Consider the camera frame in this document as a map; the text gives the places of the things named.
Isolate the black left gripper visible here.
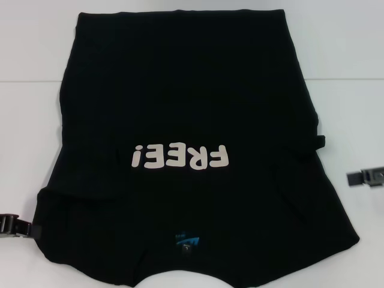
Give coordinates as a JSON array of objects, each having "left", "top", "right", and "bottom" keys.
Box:
[{"left": 0, "top": 212, "right": 43, "bottom": 239}]

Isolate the black shirt with FREE print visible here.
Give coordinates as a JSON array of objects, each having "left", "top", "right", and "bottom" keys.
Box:
[{"left": 33, "top": 8, "right": 361, "bottom": 288}]

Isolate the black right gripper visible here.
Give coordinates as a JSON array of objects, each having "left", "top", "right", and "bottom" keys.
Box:
[{"left": 346, "top": 167, "right": 384, "bottom": 188}]

